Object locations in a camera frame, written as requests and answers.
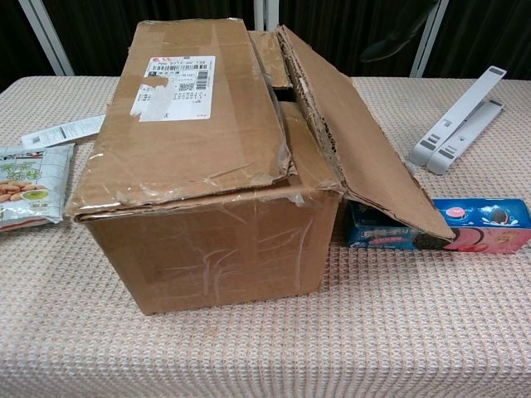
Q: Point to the blue Oreo cookie box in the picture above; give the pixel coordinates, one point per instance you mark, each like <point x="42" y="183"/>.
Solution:
<point x="489" y="232"/>

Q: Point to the green nut snack bag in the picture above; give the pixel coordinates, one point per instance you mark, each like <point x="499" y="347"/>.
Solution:
<point x="33" y="186"/>

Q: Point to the brown cardboard box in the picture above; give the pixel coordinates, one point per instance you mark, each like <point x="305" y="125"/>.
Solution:
<point x="207" y="228"/>

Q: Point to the beige woven tablecloth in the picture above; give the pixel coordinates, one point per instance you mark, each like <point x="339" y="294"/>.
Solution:
<point x="373" y="331"/>

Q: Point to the white flat hang-tag package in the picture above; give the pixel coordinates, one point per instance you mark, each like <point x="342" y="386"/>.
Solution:
<point x="62" y="132"/>

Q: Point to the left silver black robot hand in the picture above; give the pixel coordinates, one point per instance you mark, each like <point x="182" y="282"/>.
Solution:
<point x="404" y="31"/>

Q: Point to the white folding laptop stand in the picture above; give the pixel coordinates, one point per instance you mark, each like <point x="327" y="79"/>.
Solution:
<point x="460" y="124"/>

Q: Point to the white partition post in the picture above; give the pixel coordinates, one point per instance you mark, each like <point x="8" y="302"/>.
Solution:
<point x="425" y="49"/>
<point x="47" y="39"/>
<point x="265" y="14"/>

